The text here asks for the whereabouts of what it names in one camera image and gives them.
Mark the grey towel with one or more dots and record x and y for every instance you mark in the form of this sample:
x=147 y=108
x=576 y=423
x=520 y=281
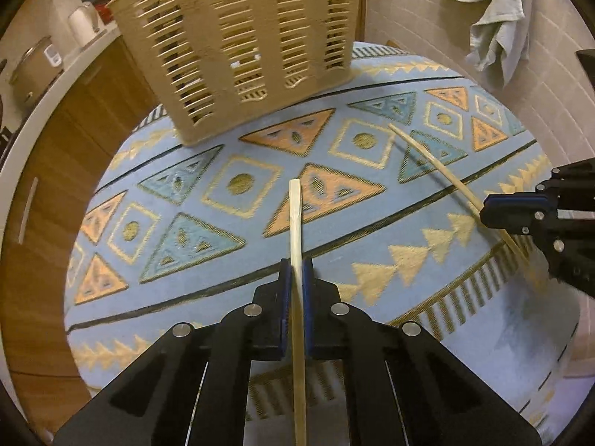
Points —
x=502 y=28

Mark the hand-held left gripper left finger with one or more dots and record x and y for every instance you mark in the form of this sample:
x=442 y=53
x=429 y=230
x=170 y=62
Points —
x=286 y=288

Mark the red basin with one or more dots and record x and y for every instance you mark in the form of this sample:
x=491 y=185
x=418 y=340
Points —
x=104 y=13

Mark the white electric kettle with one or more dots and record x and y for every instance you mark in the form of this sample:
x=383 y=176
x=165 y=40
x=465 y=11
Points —
x=83 y=23

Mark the wooden chopstick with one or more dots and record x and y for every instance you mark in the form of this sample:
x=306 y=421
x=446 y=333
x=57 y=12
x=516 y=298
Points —
x=296 y=223
x=437 y=162

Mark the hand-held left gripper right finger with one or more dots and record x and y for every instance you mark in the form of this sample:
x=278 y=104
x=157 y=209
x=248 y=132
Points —
x=307 y=288

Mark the rice cooker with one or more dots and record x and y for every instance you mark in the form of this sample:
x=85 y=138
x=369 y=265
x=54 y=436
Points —
x=35 y=72

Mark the wooden base cabinet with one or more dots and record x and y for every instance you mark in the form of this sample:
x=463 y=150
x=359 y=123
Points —
x=60 y=158

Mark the blue patterned tablecloth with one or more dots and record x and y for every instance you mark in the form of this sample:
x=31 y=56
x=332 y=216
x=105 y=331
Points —
x=418 y=288

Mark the beige slotted plastic basket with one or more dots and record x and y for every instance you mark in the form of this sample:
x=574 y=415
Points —
x=223 y=32

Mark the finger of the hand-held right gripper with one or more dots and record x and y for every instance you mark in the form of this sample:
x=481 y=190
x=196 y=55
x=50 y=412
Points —
x=511 y=219
x=511 y=200

